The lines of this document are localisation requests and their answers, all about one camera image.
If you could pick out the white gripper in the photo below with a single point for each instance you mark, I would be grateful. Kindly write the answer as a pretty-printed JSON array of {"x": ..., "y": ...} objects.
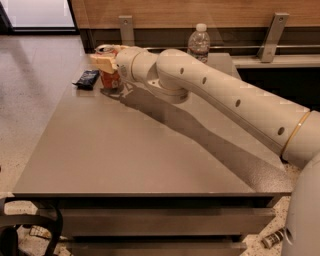
[{"x": 124, "y": 63}]

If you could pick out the red coke can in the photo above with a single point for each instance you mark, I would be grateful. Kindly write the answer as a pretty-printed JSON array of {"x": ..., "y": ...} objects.
[{"x": 109, "y": 81}]

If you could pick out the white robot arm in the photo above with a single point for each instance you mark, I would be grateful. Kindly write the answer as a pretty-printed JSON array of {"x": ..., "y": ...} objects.
[{"x": 287, "y": 128}]

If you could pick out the dark blue rxbar wrapper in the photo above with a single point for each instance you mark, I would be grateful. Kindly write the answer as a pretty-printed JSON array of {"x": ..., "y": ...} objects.
[{"x": 87, "y": 80}]

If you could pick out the clear plastic water bottle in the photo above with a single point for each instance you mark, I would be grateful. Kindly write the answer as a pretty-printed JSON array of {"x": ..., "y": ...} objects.
[{"x": 199, "y": 43}]

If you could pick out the upper grey drawer front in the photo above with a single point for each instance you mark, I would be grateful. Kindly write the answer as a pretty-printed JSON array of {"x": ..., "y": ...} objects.
[{"x": 165, "y": 222}]

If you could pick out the grey drawer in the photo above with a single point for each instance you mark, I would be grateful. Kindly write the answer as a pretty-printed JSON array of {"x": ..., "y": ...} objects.
[
  {"x": 165, "y": 222},
  {"x": 158, "y": 249}
]

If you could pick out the lower grey drawer front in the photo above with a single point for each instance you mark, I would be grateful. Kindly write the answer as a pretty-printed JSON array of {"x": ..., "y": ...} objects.
[{"x": 158, "y": 249}]

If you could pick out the striped cylinder on floor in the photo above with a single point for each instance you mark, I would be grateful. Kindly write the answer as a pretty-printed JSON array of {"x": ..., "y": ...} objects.
[{"x": 273, "y": 239}]

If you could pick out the left metal bracket post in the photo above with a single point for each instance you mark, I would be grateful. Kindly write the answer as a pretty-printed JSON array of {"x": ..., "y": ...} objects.
[{"x": 127, "y": 30}]

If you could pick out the metal bracket post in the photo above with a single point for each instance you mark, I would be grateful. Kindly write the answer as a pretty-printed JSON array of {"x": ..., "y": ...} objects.
[
  {"x": 268, "y": 49},
  {"x": 127, "y": 30}
]

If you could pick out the horizontal metal rail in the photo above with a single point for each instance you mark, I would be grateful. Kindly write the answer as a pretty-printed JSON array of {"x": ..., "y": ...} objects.
[{"x": 295, "y": 48}]

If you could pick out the right metal bracket post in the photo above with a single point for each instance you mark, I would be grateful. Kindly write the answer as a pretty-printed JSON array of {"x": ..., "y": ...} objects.
[{"x": 268, "y": 49}]

